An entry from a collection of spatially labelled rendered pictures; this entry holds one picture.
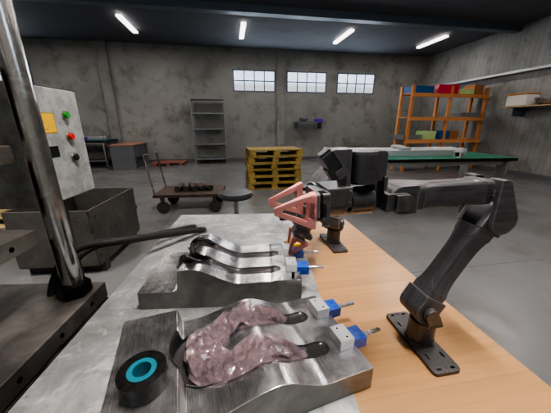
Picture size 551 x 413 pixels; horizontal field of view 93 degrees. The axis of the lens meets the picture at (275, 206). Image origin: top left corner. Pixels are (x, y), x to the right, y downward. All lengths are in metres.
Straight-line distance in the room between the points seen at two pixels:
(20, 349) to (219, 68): 9.84
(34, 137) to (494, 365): 1.33
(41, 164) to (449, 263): 1.11
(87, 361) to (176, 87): 9.87
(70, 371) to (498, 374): 0.99
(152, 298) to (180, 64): 9.84
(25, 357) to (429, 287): 1.01
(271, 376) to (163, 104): 10.13
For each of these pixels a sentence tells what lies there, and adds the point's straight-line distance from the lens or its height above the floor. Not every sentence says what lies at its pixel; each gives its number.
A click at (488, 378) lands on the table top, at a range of 0.85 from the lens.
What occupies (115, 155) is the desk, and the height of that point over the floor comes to 0.45.
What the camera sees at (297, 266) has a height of 0.90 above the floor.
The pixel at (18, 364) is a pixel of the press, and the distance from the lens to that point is 0.97.
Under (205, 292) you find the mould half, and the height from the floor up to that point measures 0.85.
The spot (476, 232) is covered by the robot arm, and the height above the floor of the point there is 1.12.
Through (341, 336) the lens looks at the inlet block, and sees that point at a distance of 0.68.
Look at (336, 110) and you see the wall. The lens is 11.00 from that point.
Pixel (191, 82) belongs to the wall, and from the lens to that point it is 10.33.
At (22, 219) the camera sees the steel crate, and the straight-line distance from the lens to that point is 3.08.
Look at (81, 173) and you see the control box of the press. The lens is 1.36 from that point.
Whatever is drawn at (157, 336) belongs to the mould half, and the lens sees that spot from 0.67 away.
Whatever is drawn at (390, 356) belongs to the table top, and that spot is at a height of 0.80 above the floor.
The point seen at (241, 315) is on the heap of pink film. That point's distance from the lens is 0.67.
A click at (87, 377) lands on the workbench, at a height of 0.80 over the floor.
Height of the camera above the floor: 1.35
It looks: 18 degrees down
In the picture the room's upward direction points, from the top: straight up
